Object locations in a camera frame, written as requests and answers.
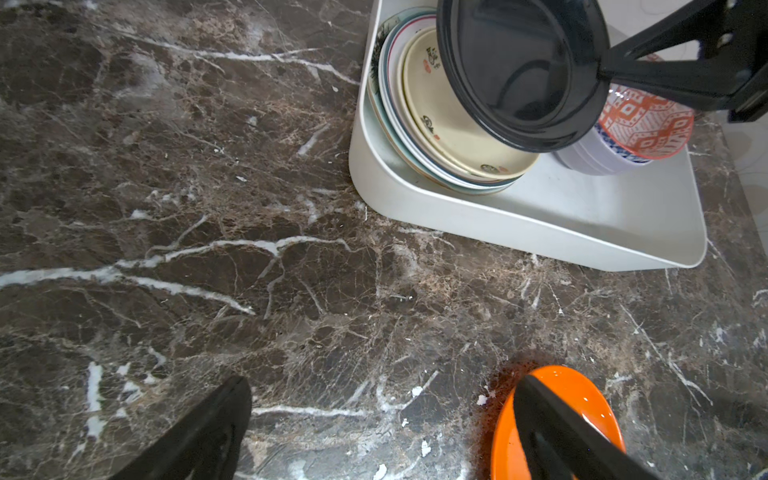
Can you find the black plate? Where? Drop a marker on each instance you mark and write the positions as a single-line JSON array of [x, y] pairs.
[[526, 71]]

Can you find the white plastic bin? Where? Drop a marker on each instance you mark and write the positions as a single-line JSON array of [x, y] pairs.
[[649, 218]]

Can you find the white plate green red rim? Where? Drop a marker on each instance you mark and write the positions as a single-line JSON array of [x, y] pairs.
[[379, 103]]

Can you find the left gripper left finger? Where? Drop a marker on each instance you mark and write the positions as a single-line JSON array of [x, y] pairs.
[[204, 444]]

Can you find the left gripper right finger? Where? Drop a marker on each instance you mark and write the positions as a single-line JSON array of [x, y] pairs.
[[559, 444]]

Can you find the red patterned bowl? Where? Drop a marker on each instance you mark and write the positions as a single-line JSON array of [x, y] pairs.
[[642, 127]]

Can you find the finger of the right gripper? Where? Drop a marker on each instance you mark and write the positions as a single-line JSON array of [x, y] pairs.
[[707, 55]]

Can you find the orange plate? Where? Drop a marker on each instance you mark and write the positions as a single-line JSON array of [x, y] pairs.
[[507, 459]]

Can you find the yellow plate red marks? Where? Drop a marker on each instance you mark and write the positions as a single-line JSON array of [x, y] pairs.
[[441, 124]]

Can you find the purple bowl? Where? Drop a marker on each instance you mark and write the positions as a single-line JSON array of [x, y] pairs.
[[597, 154]]

